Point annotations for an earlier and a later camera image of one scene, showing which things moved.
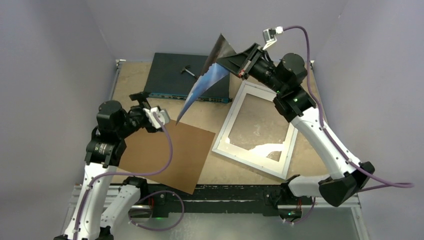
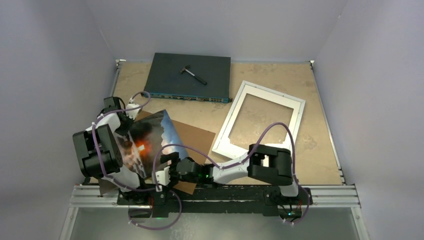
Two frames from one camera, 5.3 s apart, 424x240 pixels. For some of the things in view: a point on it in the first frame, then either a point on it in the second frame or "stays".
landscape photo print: [212, 73] → [150, 134]
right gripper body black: [264, 72] → [181, 177]
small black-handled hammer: [184, 69] stays
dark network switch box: [175, 76] stays
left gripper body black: [137, 118] → [123, 129]
